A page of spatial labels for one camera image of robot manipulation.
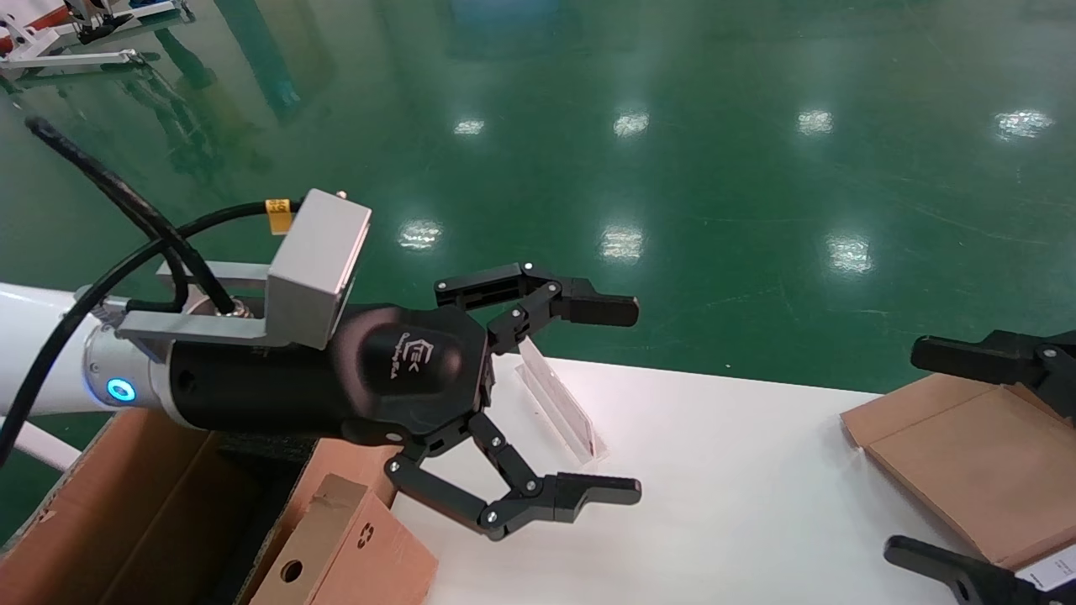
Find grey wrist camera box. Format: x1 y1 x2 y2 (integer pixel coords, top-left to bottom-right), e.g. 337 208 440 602
267 189 372 350

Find flat folded cardboard box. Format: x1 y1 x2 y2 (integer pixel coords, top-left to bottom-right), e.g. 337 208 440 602
841 372 1076 572

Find black foam block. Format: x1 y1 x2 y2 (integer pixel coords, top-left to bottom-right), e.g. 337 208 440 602
217 432 322 473

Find white round bar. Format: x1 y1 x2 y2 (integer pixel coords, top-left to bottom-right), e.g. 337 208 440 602
0 416 82 472

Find grey metal camera bracket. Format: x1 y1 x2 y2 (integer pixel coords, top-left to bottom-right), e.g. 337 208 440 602
116 259 333 351

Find thick black cable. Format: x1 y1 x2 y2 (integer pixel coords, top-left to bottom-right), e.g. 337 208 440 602
25 116 239 318

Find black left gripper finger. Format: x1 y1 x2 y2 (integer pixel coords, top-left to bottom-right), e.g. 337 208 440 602
435 262 640 355
385 412 642 540

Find thin black camera cable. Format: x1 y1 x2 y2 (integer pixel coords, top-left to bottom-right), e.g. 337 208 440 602
0 199 303 467

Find small cardboard box with hole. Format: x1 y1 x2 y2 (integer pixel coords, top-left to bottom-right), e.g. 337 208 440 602
248 474 439 605

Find white paper label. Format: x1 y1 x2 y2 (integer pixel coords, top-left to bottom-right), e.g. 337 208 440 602
1015 544 1076 591

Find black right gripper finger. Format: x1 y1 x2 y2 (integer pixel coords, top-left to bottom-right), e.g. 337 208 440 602
883 535 1076 605
912 329 1076 418

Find white metal stand frame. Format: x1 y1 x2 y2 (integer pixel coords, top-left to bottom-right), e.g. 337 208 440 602
0 0 194 85

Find humanoid robot legs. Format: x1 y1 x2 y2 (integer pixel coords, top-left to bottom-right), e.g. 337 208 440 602
66 0 127 45

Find large open cardboard box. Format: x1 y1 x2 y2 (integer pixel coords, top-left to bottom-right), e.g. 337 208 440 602
0 409 400 605

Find clear acrylic sign holder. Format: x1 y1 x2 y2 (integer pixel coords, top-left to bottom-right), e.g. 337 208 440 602
514 336 608 466

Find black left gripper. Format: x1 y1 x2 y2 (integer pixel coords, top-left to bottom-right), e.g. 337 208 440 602
168 304 493 446

